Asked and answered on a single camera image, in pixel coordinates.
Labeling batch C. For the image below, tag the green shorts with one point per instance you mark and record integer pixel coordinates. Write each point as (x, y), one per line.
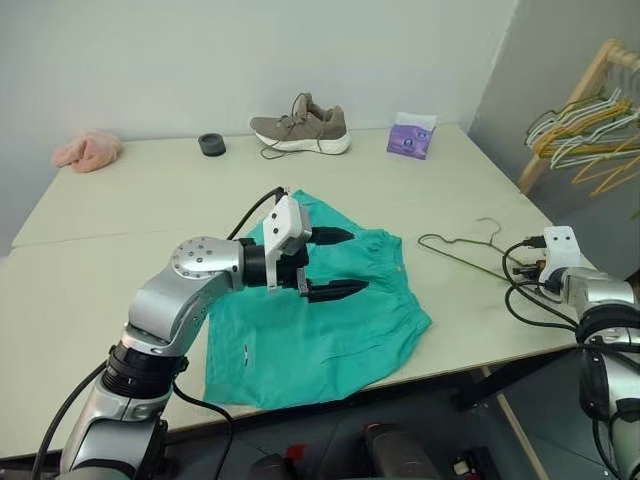
(325, 340)

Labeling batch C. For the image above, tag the black table frame brace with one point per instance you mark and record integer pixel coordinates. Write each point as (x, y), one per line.
(505, 380)

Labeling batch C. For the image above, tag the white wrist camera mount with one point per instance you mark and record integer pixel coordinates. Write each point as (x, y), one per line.
(282, 215)
(562, 245)

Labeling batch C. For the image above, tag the light wooden floor bar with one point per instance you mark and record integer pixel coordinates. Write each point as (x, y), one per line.
(515, 425)

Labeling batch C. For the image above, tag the taupe sneaker white sole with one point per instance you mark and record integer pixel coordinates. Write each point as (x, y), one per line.
(310, 125)

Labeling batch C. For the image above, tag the dark rounded grey shape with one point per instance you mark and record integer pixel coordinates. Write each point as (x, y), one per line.
(395, 450)

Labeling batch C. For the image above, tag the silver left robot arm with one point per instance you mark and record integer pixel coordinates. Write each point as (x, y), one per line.
(200, 260)

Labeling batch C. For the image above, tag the bunch of coloured hangers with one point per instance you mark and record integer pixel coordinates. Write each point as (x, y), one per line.
(580, 150)

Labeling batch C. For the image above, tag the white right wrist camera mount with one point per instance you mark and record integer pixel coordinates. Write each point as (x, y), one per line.
(562, 245)

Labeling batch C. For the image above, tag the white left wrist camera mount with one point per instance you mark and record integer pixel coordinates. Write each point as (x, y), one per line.
(282, 215)

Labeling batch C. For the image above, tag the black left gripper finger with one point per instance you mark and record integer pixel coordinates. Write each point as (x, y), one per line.
(332, 235)
(335, 291)

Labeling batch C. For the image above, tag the pink fluffy cloth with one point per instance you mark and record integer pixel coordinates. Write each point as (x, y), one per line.
(90, 150)

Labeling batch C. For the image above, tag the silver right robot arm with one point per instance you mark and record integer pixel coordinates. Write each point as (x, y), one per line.
(600, 295)

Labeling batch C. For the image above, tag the wooden clothes rack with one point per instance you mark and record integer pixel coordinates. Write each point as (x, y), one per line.
(585, 80)

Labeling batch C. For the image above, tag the purple tissue pack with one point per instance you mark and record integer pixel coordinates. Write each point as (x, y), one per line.
(407, 140)

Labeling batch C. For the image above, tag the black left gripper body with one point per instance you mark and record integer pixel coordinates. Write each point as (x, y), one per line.
(292, 267)

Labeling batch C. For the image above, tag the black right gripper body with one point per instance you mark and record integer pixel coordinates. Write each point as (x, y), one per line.
(531, 272)

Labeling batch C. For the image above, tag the black round container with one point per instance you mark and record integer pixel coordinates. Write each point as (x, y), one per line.
(212, 145)

